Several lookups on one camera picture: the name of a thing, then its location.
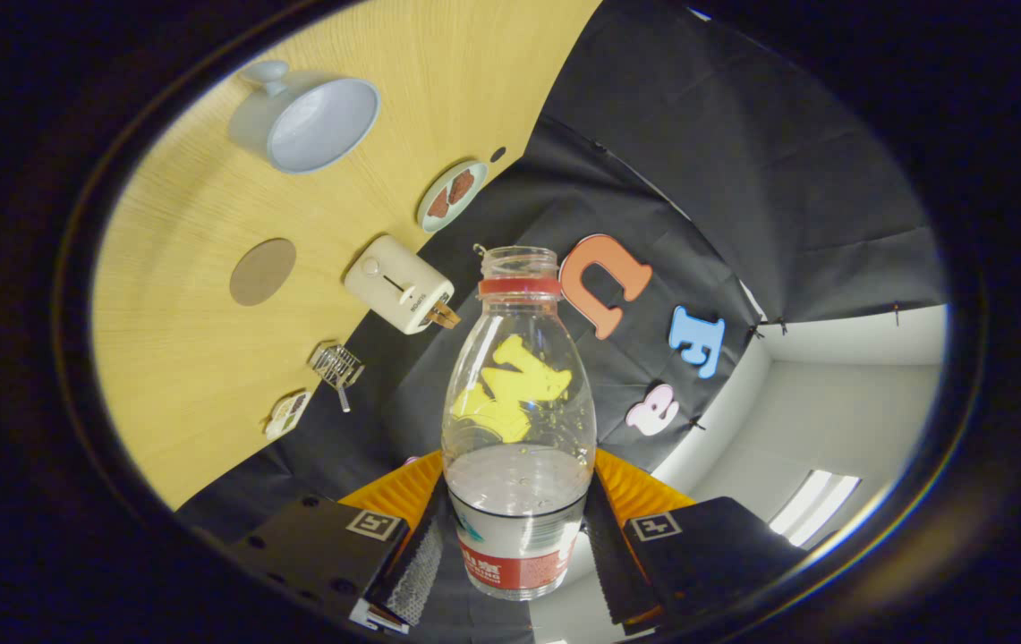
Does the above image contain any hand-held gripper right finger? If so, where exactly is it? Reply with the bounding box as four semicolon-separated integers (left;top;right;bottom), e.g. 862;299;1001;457
582;449;806;638

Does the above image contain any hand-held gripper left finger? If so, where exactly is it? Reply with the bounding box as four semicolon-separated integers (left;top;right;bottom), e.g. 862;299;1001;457
233;450;450;636

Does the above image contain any clear plastic juice bottle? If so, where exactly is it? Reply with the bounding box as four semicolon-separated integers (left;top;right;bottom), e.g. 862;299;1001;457
441;245;598;602

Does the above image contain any round brown coaster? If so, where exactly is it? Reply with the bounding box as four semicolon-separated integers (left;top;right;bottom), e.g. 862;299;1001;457
229;237;298;308

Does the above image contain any white cup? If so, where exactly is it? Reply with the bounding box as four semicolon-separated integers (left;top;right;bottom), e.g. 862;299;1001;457
227;59;382;175

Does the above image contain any white divided snack tray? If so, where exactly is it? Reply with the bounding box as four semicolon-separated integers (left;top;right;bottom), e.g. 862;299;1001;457
264;389;314;441

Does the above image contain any long ceiling light panel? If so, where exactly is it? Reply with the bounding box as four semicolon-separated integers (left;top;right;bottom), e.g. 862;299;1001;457
770;470;862;548

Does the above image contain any white toaster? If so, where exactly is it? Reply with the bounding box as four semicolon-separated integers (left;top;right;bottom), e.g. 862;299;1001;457
344;234;457;336

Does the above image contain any wooden table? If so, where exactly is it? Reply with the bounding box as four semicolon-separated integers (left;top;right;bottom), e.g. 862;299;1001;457
89;0;605;513

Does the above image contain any pale green plate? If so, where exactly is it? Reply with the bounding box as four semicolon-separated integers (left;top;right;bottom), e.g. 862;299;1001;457
416;159;489;234

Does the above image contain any small metal wire basket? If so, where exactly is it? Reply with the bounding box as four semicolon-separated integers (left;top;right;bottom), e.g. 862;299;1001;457
310;343;366;390

